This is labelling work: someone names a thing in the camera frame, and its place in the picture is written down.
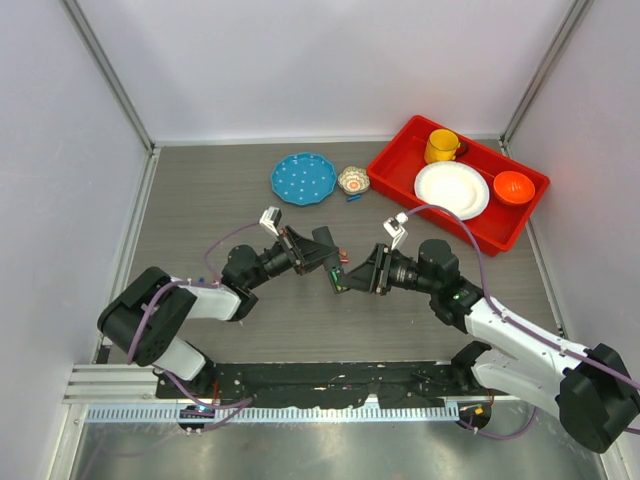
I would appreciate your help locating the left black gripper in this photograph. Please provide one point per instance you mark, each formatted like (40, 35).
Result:
(306, 253)

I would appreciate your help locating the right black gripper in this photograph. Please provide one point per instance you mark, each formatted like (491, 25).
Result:
(362, 277)

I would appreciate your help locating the black remote control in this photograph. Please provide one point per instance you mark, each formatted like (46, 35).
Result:
(332, 258)

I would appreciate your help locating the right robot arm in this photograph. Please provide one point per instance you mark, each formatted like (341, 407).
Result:
(589, 390)

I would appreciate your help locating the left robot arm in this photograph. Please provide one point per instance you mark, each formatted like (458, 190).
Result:
(144, 320)

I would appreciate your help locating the blue dotted plate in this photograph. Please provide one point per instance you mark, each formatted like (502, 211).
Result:
(303, 179)

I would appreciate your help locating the small floral dish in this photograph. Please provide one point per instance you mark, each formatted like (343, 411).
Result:
(353, 180)

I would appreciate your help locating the white paper plate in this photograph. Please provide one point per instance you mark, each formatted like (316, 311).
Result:
(453, 186)

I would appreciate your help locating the yellow mug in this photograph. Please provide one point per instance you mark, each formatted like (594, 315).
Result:
(444, 145)

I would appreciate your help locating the red plastic bin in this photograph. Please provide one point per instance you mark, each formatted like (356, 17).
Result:
(496, 229)

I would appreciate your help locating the orange bowl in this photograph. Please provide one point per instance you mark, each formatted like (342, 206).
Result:
(513, 188)

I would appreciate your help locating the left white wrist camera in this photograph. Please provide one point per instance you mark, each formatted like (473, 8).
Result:
(269, 221)

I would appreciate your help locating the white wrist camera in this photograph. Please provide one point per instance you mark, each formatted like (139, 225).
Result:
(269, 221)
(395, 228)

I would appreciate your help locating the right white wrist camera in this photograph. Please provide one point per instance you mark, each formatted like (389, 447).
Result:
(395, 228)

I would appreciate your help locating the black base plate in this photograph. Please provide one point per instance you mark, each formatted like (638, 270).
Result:
(325, 386)

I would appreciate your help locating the perforated cable tray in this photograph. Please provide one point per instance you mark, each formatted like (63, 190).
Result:
(369, 412)

